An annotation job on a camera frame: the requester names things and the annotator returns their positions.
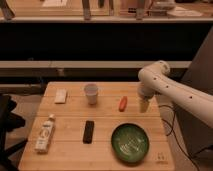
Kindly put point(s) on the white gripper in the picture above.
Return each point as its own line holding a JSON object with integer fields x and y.
{"x": 145, "y": 94}

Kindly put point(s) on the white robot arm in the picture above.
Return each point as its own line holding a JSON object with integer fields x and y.
{"x": 154, "y": 78}

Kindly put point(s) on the green ceramic bowl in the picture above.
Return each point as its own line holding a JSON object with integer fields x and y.
{"x": 130, "y": 143}

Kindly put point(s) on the white paper cup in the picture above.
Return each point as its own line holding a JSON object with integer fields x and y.
{"x": 91, "y": 93}

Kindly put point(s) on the black rectangular remote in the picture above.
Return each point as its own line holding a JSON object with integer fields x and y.
{"x": 88, "y": 132}

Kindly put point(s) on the white sponge block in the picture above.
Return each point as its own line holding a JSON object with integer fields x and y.
{"x": 60, "y": 96}

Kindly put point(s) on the white plastic bottle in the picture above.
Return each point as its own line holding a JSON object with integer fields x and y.
{"x": 45, "y": 135}

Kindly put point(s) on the black office chair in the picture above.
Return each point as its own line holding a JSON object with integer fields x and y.
{"x": 8, "y": 122}

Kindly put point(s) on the grey metal shelf rail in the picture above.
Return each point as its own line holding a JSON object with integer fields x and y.
{"x": 86, "y": 64}

